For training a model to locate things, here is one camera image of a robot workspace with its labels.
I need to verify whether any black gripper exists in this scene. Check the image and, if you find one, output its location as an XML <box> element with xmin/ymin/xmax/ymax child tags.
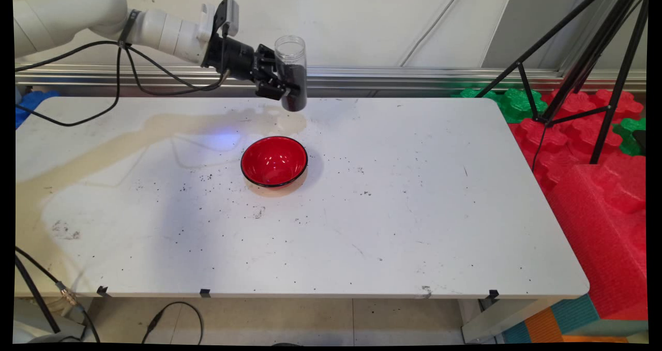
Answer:
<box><xmin>202</xmin><ymin>35</ymin><xmax>303</xmax><ymax>102</ymax></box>

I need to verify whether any clear jar with black granules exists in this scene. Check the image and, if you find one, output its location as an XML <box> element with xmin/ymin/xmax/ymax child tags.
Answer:
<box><xmin>274</xmin><ymin>35</ymin><xmax>308</xmax><ymax>113</ymax></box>

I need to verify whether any red bowl with black rim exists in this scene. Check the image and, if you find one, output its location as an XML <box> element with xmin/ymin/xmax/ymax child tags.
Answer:
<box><xmin>240</xmin><ymin>136</ymin><xmax>309</xmax><ymax>189</ymax></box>

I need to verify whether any blue object behind table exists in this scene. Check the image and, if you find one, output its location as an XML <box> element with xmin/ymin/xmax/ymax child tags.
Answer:
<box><xmin>16</xmin><ymin>90</ymin><xmax>60</xmax><ymax>129</ymax></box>

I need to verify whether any green foam puzzle piece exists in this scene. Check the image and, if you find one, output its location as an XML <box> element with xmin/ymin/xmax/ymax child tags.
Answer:
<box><xmin>453</xmin><ymin>87</ymin><xmax>548</xmax><ymax>124</ymax></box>
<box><xmin>613</xmin><ymin>117</ymin><xmax>647</xmax><ymax>157</ymax></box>

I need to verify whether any red foam puzzle mat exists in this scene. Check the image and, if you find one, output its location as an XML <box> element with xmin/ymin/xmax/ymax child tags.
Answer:
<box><xmin>509</xmin><ymin>88</ymin><xmax>646</xmax><ymax>196</ymax></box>

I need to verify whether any black tripod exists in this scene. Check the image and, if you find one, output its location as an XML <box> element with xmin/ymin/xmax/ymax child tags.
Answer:
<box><xmin>473</xmin><ymin>0</ymin><xmax>650</xmax><ymax>165</ymax></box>

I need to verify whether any grey table leg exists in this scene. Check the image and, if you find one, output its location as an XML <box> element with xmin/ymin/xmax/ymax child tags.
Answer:
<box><xmin>460</xmin><ymin>297</ymin><xmax>567</xmax><ymax>344</ymax></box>
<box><xmin>13</xmin><ymin>298</ymin><xmax>86</xmax><ymax>342</ymax></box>

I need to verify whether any blue foam floor tile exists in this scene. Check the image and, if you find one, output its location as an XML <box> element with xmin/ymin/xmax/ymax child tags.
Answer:
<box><xmin>502</xmin><ymin>321</ymin><xmax>533</xmax><ymax>344</ymax></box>

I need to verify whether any orange foam floor tile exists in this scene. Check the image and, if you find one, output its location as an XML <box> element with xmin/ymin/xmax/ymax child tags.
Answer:
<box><xmin>525</xmin><ymin>307</ymin><xmax>564</xmax><ymax>344</ymax></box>

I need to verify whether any teal foam floor tile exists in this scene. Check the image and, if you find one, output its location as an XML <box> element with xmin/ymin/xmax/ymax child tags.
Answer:
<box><xmin>551</xmin><ymin>293</ymin><xmax>600</xmax><ymax>336</ymax></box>

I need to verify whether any white grey wrist camera box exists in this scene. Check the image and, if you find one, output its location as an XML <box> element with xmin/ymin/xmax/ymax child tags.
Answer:
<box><xmin>198</xmin><ymin>0</ymin><xmax>240</xmax><ymax>41</ymax></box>

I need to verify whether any aluminium wall rail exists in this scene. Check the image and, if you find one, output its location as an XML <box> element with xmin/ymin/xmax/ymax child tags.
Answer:
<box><xmin>14</xmin><ymin>64</ymin><xmax>647</xmax><ymax>99</ymax></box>

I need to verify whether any black strap on arm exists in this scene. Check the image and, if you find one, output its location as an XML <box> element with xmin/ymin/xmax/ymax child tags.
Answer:
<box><xmin>118</xmin><ymin>10</ymin><xmax>141</xmax><ymax>49</ymax></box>

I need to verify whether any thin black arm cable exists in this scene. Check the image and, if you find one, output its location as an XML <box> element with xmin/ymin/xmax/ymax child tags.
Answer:
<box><xmin>14</xmin><ymin>41</ymin><xmax>228</xmax><ymax>128</ymax></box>

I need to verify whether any white wall conduit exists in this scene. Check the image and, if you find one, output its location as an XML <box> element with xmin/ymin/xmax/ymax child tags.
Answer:
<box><xmin>399</xmin><ymin>0</ymin><xmax>466</xmax><ymax>67</ymax></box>

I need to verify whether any black floor cable with connector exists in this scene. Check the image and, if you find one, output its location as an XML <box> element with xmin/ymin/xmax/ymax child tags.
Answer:
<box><xmin>141</xmin><ymin>302</ymin><xmax>203</xmax><ymax>345</ymax></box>

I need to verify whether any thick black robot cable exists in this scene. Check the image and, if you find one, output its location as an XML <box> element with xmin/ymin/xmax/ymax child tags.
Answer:
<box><xmin>14</xmin><ymin>247</ymin><xmax>100</xmax><ymax>343</ymax></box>

